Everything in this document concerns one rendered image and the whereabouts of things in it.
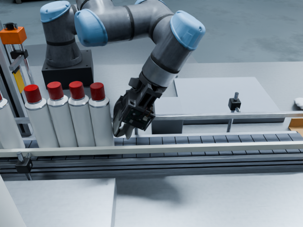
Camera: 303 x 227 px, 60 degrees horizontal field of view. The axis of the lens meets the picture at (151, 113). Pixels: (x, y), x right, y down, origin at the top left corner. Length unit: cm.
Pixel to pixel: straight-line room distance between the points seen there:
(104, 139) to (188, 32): 35
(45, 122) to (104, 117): 15
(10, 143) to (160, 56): 46
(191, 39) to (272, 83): 78
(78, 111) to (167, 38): 29
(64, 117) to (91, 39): 23
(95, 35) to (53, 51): 61
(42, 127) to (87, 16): 31
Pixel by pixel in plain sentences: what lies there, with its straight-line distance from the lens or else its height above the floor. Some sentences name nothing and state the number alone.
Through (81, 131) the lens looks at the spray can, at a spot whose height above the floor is 96.
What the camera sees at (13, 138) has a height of 94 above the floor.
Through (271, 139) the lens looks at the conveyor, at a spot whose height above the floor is 88.
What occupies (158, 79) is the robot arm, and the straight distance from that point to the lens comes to 57.
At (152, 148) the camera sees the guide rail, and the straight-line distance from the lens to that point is 71.
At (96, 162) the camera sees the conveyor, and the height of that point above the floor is 88.
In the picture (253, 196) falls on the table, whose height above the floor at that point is 83.
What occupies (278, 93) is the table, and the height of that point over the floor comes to 83.
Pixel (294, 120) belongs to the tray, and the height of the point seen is 86.
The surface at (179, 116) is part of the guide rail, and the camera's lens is 74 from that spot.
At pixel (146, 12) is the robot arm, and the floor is 124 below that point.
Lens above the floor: 140
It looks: 36 degrees down
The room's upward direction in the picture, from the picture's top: straight up
